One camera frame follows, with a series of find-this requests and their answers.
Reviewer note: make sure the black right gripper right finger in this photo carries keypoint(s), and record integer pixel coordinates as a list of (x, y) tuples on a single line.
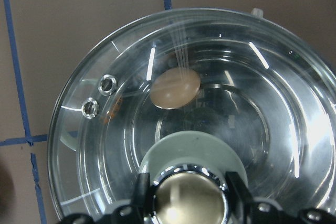
[(249, 209)]

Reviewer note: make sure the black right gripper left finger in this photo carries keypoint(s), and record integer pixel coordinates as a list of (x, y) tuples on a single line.
[(127, 213)]

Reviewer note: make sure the glass pot lid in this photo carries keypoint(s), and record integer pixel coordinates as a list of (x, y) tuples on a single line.
[(189, 119)]

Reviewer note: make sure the brown egg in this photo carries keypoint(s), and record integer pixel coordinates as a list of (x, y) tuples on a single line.
[(175, 88)]

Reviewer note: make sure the pale green electric pot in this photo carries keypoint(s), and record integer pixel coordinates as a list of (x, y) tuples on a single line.
[(256, 12)]

